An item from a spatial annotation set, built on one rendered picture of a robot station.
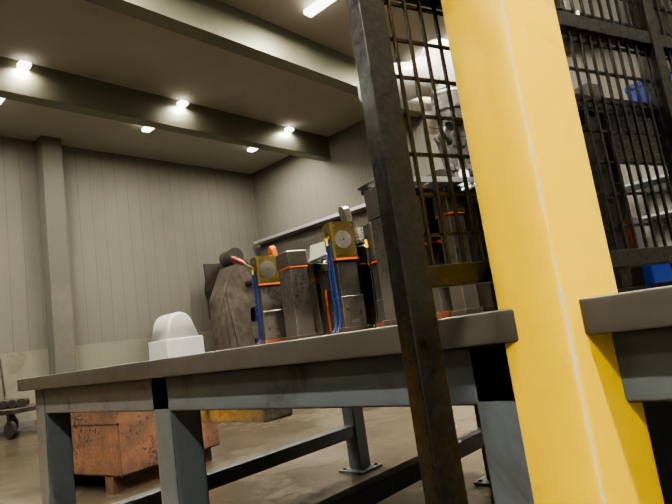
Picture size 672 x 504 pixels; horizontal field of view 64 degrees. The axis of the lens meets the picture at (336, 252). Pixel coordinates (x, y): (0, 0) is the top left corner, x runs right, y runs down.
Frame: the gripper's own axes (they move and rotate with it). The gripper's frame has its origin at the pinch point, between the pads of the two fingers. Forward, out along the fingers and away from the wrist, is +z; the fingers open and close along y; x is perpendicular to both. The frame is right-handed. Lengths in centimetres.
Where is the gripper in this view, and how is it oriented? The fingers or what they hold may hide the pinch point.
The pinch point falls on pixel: (462, 183)
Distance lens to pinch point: 152.0
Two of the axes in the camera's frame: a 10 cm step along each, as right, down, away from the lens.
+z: 1.4, 9.8, -1.5
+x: 4.6, -2.0, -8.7
